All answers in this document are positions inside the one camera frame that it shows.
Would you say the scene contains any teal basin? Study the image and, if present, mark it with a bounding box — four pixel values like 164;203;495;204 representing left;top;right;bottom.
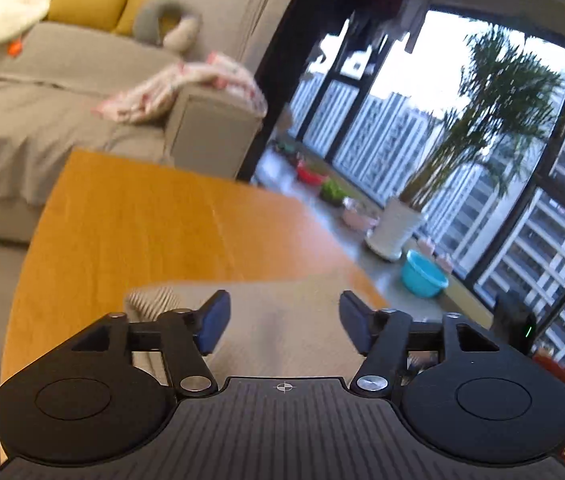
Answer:
401;250;449;298

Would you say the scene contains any pink basin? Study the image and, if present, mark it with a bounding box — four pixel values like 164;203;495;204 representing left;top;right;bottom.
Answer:
341;197;381;233

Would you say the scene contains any white ribbed plant pot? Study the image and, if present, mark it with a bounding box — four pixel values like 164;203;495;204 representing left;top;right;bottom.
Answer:
365;195;427;262

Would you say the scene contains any red basin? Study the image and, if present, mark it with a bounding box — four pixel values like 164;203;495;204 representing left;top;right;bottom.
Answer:
295;162;331;187

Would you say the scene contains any large yellow cushion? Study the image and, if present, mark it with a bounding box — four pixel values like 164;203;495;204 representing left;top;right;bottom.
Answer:
45;0;134;33

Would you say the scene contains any striped knit sweater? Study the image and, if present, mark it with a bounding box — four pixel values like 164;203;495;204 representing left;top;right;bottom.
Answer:
123;272;393;391

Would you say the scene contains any grey covered sofa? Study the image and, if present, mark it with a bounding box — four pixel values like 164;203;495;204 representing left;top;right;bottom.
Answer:
0;0;268;248

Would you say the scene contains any tall green plant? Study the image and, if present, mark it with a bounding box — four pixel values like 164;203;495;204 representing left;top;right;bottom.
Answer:
400;25;563;211

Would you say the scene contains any grey neck pillow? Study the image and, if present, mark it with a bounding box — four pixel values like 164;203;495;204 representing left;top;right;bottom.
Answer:
134;0;184;47

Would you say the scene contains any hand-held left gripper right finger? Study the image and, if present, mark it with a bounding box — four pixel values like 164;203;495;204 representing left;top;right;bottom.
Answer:
339;290;518;401

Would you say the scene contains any pink floral blanket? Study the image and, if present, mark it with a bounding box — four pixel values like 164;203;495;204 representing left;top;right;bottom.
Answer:
93;52;268;126

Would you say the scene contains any large black framed window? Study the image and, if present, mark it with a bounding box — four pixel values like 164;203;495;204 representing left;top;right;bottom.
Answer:
287;5;565;361

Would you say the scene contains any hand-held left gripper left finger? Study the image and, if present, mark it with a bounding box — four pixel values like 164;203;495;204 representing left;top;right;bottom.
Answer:
45;290;232;397

